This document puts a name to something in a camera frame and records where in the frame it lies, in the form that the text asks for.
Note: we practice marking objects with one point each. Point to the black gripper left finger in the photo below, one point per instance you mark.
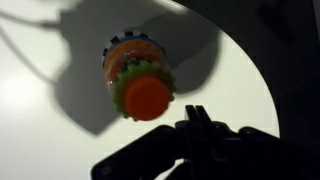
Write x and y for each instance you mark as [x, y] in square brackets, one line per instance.
[150, 156]

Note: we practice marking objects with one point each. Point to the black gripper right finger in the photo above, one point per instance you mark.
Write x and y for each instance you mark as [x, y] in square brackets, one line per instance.
[260, 156]

